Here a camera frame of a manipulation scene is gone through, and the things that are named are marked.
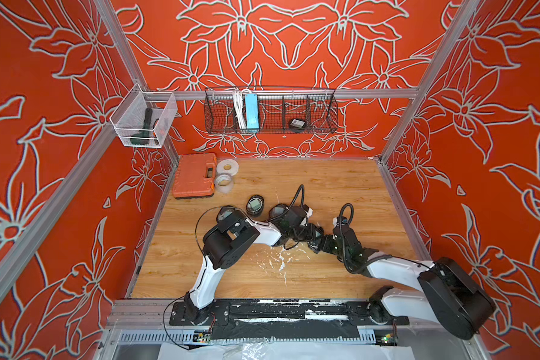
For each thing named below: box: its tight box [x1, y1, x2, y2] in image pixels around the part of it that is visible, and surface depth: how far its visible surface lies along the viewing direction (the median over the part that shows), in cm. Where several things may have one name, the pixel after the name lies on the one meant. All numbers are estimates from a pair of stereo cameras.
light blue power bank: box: [245, 93, 260, 130], surface depth 92 cm
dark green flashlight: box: [130, 107, 153, 146], surface depth 82 cm
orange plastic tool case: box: [172, 153, 217, 198], surface depth 109 cm
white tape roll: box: [216, 159, 240, 176], surface depth 119 cm
